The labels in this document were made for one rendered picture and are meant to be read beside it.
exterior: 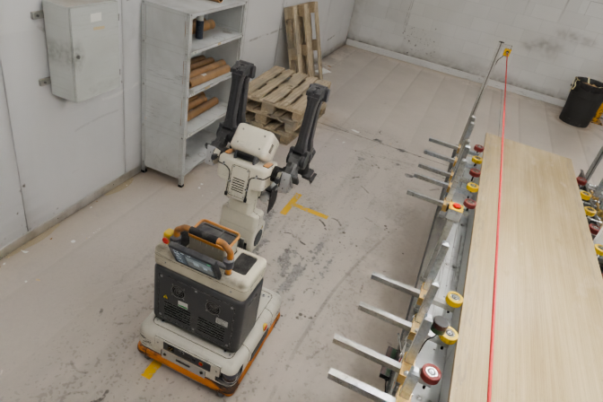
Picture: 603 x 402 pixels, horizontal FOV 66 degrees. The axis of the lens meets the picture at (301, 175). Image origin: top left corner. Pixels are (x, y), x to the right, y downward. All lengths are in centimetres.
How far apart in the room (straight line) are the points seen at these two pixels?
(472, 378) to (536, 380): 29
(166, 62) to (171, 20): 34
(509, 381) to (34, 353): 246
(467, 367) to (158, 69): 308
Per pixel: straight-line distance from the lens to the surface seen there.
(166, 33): 388
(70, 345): 316
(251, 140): 238
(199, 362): 272
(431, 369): 211
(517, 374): 230
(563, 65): 966
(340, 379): 187
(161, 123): 418
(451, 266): 314
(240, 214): 259
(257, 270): 239
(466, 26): 950
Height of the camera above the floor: 244
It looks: 31 degrees down
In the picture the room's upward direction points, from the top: 12 degrees clockwise
